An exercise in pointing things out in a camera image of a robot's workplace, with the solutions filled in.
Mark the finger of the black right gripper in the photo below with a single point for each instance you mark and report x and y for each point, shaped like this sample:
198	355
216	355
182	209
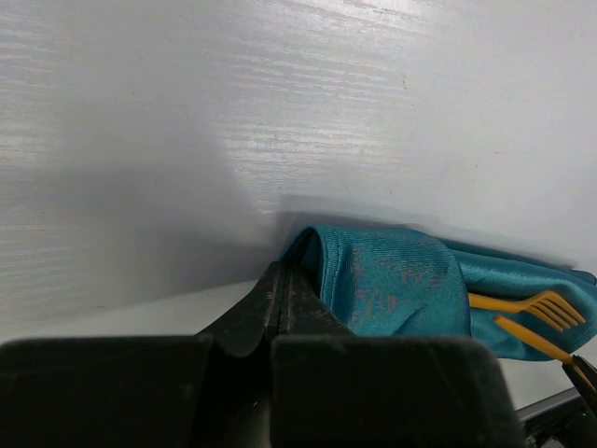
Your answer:
584	377

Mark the orange plastic knife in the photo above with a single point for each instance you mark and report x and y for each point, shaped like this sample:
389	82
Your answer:
533	339

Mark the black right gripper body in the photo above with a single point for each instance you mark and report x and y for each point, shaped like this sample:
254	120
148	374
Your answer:
562	420

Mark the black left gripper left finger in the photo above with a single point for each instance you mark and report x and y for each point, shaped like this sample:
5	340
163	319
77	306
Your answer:
204	390

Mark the orange plastic fork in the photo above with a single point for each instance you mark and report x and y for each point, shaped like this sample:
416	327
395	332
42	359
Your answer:
548	306

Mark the teal cloth napkin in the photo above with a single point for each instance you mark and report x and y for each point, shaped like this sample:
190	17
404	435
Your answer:
384	282

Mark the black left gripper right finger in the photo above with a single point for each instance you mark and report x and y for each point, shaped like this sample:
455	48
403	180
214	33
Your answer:
330	388

